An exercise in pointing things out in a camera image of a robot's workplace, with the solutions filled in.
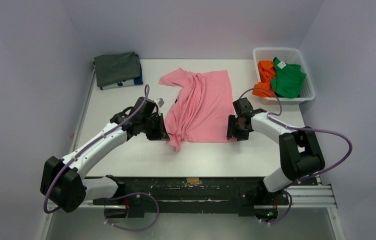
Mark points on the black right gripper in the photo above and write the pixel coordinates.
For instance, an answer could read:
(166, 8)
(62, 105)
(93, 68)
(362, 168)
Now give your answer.
(238, 125)

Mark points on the pink t-shirt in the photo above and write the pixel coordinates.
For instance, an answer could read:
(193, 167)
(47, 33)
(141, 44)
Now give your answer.
(201, 109)

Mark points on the folded grey t-shirt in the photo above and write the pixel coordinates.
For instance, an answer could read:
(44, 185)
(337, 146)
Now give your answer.
(113, 68)

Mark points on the white plastic basket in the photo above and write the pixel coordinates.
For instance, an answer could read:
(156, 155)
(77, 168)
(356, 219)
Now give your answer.
(289, 56)

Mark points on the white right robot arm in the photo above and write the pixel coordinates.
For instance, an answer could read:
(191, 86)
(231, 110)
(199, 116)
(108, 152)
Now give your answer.
(299, 150)

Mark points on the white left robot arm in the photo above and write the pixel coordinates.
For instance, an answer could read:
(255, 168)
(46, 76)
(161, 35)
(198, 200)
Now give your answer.
(65, 180)

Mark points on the brown tape piece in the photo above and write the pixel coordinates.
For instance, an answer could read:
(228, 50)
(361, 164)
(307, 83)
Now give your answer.
(191, 181)

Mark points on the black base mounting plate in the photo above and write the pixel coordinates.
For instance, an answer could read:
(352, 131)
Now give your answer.
(132, 185)

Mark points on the folded white t-shirt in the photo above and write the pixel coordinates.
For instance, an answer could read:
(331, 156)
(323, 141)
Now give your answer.
(127, 83)

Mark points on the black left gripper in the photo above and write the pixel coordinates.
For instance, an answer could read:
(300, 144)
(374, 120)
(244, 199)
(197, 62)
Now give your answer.
(160, 134)

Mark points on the aluminium frame rail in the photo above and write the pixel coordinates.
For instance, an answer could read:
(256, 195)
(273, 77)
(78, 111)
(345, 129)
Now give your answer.
(310, 195)

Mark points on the green t-shirt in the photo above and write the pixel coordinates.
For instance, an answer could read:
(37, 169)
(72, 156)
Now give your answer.
(289, 79)

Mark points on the folded blue t-shirt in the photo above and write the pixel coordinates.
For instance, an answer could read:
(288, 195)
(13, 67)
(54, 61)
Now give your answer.
(138, 80)

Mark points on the orange t-shirt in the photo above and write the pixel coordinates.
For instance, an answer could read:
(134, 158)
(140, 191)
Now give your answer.
(266, 73)

